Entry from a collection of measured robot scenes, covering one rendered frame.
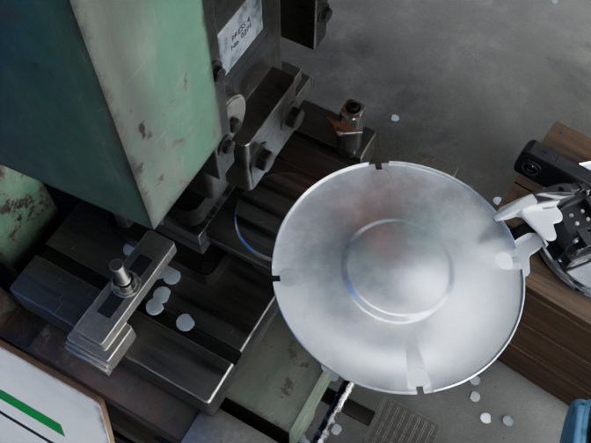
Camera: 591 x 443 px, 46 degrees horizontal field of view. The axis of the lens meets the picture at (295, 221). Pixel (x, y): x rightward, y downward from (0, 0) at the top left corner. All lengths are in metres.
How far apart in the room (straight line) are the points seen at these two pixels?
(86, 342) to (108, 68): 0.51
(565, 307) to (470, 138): 0.72
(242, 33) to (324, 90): 1.35
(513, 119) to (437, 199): 1.15
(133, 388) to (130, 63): 0.61
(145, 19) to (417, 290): 0.49
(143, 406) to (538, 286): 0.75
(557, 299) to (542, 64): 0.97
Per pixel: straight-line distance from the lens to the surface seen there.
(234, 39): 0.62
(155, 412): 0.93
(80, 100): 0.42
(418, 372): 0.77
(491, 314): 0.82
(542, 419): 1.64
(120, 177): 0.48
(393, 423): 1.40
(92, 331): 0.84
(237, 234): 0.83
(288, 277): 0.79
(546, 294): 1.34
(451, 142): 1.91
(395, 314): 0.78
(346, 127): 0.91
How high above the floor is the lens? 1.51
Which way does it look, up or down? 61 degrees down
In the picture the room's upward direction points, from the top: straight up
